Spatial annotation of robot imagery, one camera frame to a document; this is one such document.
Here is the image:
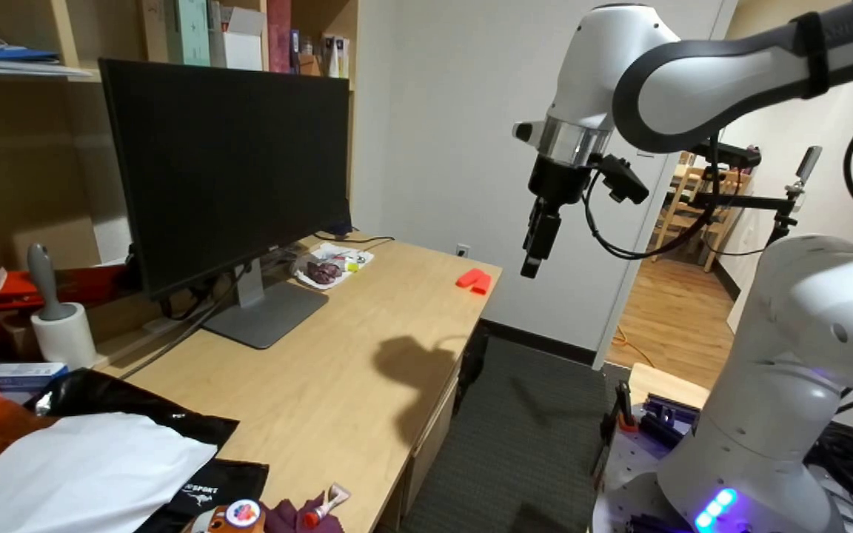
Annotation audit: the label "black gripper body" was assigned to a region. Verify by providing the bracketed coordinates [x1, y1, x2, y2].
[523, 154, 593, 240]

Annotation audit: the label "wooden chair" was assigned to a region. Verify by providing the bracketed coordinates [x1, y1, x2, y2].
[646, 151, 735, 275]

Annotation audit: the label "wooden box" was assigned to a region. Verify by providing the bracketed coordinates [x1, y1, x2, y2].
[629, 361, 713, 416]

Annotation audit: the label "purple tools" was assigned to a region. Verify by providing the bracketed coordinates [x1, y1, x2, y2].
[630, 394, 701, 453]

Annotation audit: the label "grey monitor stand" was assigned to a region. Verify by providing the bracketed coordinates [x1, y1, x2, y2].
[202, 257, 332, 354]

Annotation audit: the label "black computer monitor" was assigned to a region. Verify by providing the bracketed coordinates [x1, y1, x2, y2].
[97, 57, 355, 299]

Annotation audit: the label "purple cloth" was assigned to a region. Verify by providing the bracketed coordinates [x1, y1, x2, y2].
[261, 490, 350, 533]

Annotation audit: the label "teal book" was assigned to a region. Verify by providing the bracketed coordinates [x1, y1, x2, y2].
[168, 0, 217, 69]

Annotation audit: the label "black plastic mailer bag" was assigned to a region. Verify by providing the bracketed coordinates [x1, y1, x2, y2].
[24, 368, 272, 533]

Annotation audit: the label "white cylinder cup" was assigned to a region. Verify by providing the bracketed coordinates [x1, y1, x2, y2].
[29, 299, 101, 370]

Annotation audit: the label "cardboard box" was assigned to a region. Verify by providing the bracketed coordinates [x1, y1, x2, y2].
[10, 217, 103, 275]

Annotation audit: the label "wooden shelf unit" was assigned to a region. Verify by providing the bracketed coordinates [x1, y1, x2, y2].
[0, 0, 362, 328]

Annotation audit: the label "flat white blue box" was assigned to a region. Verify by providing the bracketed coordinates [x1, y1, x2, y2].
[0, 359, 72, 385]

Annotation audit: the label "blue folder stack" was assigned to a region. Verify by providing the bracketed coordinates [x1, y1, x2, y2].
[0, 40, 64, 69]

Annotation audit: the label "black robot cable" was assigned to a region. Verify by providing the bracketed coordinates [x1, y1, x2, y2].
[581, 77, 853, 268]

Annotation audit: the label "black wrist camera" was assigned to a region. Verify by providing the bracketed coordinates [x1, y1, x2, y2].
[589, 151, 652, 207]

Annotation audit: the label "black desk cable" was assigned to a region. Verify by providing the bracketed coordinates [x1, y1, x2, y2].
[338, 228, 396, 248]

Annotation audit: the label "grey brush handle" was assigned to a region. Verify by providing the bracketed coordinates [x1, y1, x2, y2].
[24, 240, 69, 324]

